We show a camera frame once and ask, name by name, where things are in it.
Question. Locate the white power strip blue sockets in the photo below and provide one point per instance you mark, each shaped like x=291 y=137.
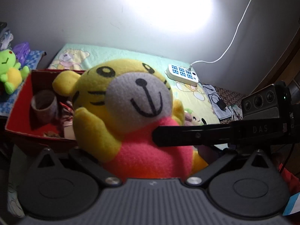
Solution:
x=182 y=75

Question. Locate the black charger with cable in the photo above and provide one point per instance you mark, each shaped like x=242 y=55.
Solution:
x=216 y=99

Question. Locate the brown cup in box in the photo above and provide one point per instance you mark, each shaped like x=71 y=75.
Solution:
x=44 y=105

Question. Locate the purple plastic pack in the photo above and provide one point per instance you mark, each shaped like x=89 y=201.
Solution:
x=21 y=52

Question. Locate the green frog plush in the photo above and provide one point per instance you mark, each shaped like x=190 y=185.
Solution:
x=12 y=74

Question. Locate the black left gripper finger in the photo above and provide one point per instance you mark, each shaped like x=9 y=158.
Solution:
x=208 y=135

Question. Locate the red cardboard box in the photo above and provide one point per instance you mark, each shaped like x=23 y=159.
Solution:
x=22 y=120

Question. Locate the white printed paper sheet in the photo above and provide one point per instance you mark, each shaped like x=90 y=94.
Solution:
x=226 y=104

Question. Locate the yellow tiger plush red shirt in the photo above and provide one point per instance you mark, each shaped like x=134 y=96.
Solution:
x=117 y=105

